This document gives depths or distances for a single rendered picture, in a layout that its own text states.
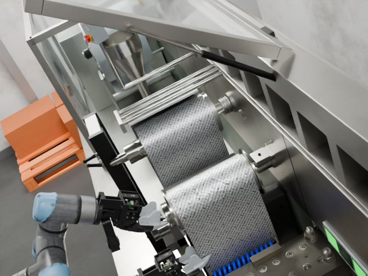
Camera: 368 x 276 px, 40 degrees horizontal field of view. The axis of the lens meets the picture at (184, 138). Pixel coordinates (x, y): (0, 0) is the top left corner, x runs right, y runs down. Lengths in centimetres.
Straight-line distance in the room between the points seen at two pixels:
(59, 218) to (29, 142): 332
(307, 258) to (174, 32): 79
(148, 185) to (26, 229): 201
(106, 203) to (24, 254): 255
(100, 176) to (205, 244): 103
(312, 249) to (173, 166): 48
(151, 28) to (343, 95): 38
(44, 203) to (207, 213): 44
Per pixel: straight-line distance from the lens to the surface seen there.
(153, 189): 216
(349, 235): 120
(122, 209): 135
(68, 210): 132
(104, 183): 235
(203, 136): 157
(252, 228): 152
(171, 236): 157
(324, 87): 98
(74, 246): 363
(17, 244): 399
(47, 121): 457
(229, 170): 142
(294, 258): 152
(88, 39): 174
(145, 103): 158
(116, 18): 97
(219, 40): 104
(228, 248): 154
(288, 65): 108
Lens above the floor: 219
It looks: 33 degrees down
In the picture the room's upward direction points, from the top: 25 degrees counter-clockwise
